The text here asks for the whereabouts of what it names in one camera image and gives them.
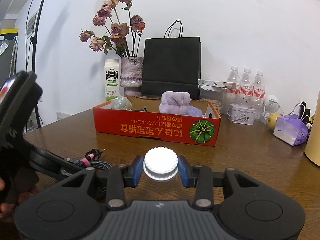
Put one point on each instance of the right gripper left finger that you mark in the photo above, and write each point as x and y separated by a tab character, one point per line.
112	183

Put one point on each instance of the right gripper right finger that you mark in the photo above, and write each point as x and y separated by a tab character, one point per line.
204	180

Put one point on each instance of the purple knitted drawstring bag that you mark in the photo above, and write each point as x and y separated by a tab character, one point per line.
194	111

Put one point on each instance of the navy blue zip pouch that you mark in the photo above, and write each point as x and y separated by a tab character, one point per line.
144	109

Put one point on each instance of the iridescent pouch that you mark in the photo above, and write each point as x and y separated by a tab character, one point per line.
121	103

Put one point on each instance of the fluffy lilac plush pouch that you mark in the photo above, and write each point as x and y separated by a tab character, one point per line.
175	103

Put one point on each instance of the person's left hand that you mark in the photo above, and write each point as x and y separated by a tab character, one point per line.
7	204

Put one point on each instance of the red cardboard pumpkin box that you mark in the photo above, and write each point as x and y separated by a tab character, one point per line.
153	124

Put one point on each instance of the white rectangular tin box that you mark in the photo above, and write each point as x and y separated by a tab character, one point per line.
240	114

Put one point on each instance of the clear food storage container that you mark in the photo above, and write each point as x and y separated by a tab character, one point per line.
213	91

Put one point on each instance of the yellow green pear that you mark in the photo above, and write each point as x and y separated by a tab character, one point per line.
271	120

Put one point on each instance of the middle water bottle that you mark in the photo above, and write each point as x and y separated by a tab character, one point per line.
246	87

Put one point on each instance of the water bottle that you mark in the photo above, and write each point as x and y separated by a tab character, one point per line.
246	87
258	90
234	90

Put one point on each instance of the green white milk carton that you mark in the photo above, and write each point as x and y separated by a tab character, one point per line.
111	69

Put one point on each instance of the purple white tissue pack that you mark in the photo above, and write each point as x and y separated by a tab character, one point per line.
291	130

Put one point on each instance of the left water bottle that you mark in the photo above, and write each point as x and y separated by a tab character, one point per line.
234	90

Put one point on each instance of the right water bottle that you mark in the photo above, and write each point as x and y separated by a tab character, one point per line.
258	90

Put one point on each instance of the purple ceramic vase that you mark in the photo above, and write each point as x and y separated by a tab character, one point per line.
131	75

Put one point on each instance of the yellow thermos jug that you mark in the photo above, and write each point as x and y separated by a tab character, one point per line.
312	147

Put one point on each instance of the black paper shopping bag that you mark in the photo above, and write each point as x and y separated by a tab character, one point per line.
171	64

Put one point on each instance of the dried pink rose bouquet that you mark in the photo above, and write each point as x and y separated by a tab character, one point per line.
121	37

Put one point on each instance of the white round charger with cable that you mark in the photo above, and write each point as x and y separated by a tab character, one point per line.
272	105

